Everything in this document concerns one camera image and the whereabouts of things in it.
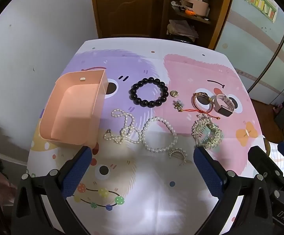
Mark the rhinestone hair claw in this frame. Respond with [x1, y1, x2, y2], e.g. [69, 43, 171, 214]
[192, 117, 223, 150]

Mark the pink strap watch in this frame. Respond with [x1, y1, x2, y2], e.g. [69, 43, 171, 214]
[210, 94, 236, 116]

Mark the pink plastic box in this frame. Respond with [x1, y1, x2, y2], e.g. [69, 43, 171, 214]
[39, 70, 107, 149]

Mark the pearl necklace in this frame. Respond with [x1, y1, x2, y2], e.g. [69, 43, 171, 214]
[103, 109, 146, 144]

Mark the rose gold bangle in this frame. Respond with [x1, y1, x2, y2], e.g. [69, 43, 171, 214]
[193, 92, 212, 112]

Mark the striped bedding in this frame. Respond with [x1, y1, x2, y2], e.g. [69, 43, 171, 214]
[267, 139, 284, 180]

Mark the red string bracelet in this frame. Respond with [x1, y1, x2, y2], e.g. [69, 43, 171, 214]
[181, 108, 221, 120]

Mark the gold flower brooch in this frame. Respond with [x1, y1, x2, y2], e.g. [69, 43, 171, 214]
[173, 99, 185, 111]

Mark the black bead bracelet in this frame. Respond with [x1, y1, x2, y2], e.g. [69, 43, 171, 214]
[130, 77, 169, 108]

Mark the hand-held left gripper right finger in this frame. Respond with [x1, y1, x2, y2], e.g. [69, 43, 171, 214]
[193, 146, 273, 235]

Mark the brown wooden shelf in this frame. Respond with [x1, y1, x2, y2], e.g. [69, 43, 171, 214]
[161, 0, 237, 50]

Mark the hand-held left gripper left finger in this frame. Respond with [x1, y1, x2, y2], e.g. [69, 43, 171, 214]
[11, 146, 93, 235]

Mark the colourful wall poster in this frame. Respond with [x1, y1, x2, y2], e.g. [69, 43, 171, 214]
[245, 0, 279, 23]

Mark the crescent rhinestone hair clip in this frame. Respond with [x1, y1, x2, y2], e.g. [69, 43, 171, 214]
[169, 148, 188, 166]

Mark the stack of papers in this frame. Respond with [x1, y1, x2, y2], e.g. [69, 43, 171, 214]
[167, 19, 199, 42]

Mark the brown wooden door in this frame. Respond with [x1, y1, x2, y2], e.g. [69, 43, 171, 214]
[90, 0, 165, 40]

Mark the light blue wardrobe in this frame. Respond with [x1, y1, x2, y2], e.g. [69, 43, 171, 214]
[214, 0, 284, 103]

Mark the pearl bracelet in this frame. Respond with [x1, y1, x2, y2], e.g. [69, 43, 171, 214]
[141, 117, 178, 153]

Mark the cartoon printed tablecloth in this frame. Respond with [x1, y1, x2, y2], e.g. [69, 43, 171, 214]
[25, 38, 267, 235]

